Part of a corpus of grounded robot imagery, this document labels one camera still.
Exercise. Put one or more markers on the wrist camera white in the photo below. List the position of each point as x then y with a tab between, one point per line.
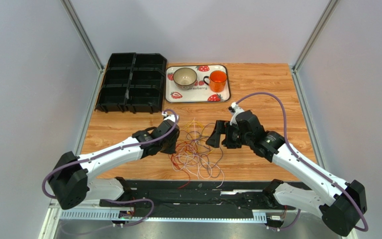
171	115
235	110

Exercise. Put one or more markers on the orange mug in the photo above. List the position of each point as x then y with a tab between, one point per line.
216	81

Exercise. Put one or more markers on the black compartment bin organizer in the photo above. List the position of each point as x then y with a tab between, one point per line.
133	82

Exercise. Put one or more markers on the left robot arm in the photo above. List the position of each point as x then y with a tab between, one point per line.
74	179

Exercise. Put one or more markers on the beige ceramic bowl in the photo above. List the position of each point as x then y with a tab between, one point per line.
185	78

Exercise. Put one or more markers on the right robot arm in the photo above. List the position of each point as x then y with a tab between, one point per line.
340	204

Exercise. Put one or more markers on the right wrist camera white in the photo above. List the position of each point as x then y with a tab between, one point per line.
235	110

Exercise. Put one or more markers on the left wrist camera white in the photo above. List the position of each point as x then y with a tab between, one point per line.
171	115

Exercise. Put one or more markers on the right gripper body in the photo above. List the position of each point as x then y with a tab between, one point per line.
226	135

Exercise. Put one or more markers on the strawberry pattern tray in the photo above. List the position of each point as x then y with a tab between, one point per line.
200	92

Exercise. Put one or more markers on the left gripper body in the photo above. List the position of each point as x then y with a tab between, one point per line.
167	147

